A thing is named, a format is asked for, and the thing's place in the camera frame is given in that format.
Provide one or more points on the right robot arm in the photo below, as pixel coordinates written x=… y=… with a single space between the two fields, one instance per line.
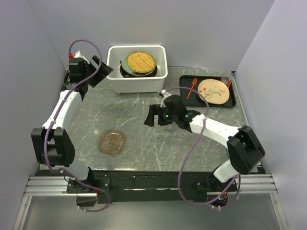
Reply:
x=242 y=144

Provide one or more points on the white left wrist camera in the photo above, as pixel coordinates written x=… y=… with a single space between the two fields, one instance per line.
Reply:
x=79 y=54

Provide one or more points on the woven bamboo round plate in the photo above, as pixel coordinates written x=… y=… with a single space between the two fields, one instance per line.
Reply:
x=141 y=62

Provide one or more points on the black plate with colored squares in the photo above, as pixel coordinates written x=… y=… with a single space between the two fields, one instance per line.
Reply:
x=128 y=75

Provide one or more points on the orange plastic spoon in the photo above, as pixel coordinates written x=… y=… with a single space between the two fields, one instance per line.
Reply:
x=228 y=84

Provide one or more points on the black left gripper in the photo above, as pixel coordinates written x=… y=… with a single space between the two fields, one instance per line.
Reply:
x=103 y=72

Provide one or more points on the black tray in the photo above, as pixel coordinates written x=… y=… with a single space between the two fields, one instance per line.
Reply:
x=196 y=99

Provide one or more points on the white plastic bin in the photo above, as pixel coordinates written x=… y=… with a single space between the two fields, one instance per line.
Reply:
x=137 y=84

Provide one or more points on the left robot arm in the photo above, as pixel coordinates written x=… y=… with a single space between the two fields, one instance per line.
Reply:
x=52 y=144

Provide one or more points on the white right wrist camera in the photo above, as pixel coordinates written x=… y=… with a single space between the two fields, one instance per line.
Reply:
x=164 y=95

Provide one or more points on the mint green flower plate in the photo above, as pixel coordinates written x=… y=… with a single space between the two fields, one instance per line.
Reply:
x=125 y=66

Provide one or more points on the pink glass dish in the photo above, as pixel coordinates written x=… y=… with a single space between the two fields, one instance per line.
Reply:
x=111 y=142

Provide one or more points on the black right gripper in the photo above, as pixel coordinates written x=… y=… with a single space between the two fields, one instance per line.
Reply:
x=155 y=109

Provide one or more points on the orange plastic fork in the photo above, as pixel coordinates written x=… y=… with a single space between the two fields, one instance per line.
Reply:
x=192 y=87

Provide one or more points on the clear glass cup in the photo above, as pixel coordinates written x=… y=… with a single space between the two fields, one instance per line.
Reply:
x=225 y=80

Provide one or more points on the beige bird plate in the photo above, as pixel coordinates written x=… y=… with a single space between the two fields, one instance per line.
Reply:
x=214 y=91

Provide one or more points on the aluminium frame rail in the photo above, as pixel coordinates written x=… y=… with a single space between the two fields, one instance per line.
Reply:
x=49 y=186

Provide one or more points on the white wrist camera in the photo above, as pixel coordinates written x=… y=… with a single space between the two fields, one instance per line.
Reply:
x=79 y=54
x=164 y=95

